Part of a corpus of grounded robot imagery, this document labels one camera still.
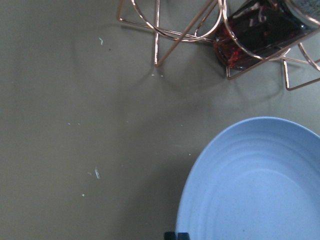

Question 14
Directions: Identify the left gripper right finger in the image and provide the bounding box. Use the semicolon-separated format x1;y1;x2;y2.
177;232;190;240

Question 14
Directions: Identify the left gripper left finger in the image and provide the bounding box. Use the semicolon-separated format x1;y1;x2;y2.
164;231;176;240

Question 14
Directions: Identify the blue plate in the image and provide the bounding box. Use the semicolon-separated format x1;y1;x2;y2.
175;116;320;240

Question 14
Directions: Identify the tea bottle one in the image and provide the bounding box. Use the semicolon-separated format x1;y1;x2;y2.
213;0;320;70

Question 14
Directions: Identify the copper wire bottle rack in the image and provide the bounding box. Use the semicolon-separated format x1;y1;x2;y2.
116;0;320;91

